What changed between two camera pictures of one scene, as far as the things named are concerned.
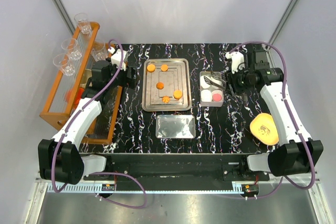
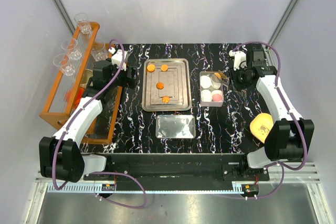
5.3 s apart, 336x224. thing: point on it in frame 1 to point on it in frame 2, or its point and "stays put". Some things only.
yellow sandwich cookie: x=177 y=94 to x=217 y=75
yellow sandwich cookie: x=150 y=67 stays put
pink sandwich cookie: x=216 y=97 stays put
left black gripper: x=132 y=82 stays put
